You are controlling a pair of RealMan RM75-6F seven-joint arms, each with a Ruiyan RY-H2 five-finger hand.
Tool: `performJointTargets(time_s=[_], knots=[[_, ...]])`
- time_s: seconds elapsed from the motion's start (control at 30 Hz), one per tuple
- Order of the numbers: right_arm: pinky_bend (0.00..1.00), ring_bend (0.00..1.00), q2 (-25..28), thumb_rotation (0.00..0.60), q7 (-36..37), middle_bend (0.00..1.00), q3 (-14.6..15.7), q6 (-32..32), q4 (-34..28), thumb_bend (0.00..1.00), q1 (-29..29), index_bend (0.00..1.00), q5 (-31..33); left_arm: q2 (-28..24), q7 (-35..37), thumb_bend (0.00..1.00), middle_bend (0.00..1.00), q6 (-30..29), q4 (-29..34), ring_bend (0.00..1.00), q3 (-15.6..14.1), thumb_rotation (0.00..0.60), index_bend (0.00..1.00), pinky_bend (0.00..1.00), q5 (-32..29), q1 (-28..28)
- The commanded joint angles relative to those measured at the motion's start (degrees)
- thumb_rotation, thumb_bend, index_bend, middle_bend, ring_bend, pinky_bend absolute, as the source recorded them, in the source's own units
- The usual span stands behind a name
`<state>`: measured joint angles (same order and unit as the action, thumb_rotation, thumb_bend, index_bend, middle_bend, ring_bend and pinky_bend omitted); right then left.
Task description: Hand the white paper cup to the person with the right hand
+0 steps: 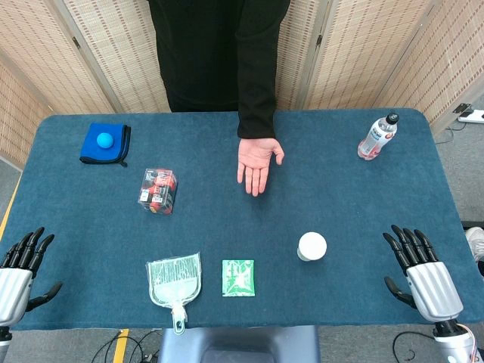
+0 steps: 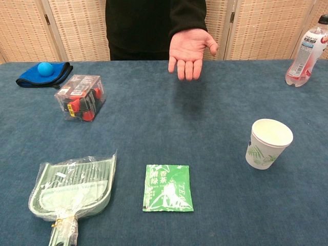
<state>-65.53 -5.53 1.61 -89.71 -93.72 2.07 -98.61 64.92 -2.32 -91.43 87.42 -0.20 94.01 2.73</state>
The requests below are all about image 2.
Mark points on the person left forearm black sleeve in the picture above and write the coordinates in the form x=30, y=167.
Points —
x=188, y=15

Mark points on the clear box red black clips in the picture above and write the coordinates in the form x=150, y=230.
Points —
x=82, y=100

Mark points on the black metal screen hinge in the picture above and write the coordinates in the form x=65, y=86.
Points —
x=47, y=19
x=232, y=17

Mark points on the green dustpan in plastic wrap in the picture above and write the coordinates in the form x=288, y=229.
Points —
x=74, y=189

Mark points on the blue ball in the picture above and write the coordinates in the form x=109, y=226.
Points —
x=45, y=68

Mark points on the person left hand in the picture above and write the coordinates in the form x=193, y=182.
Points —
x=188, y=48

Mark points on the blue folded cloth black trim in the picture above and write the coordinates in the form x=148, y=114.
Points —
x=28, y=77

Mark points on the white paper cup leaf print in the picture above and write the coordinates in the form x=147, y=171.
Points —
x=269, y=143

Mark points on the green tea packet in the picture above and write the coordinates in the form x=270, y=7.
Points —
x=166, y=189

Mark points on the person body black clothes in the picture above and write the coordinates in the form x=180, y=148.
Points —
x=135, y=25

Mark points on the blue table cloth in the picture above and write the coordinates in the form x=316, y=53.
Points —
x=153, y=128

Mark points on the clear plastic drink bottle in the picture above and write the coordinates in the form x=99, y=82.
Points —
x=303, y=59

